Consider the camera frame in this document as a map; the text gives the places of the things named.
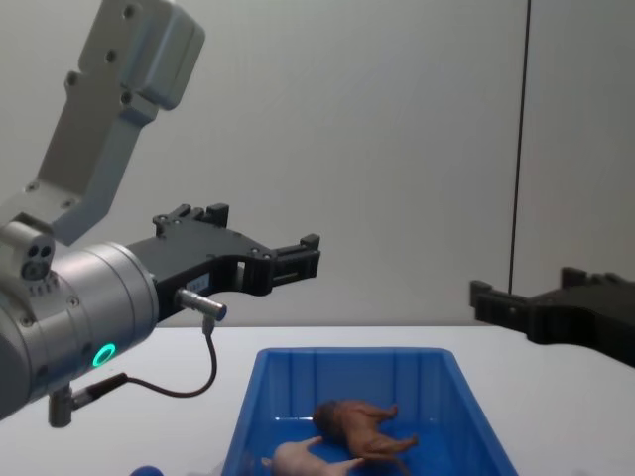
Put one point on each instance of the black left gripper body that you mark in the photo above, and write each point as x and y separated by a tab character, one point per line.
218	253

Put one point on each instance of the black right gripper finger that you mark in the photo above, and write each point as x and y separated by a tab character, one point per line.
595	281
501	305

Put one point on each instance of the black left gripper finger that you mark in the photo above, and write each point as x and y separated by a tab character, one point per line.
188	218
297	263

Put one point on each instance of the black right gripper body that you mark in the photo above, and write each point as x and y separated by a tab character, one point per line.
585	322

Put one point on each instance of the blue plastic bin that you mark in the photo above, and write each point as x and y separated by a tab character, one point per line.
278	396

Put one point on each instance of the brown lion toy figure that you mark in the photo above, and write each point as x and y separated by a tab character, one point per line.
362	426

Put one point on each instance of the pink pig toy figure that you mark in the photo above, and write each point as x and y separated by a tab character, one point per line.
297	458

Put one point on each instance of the small blue round object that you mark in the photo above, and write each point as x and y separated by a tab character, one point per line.
146	471

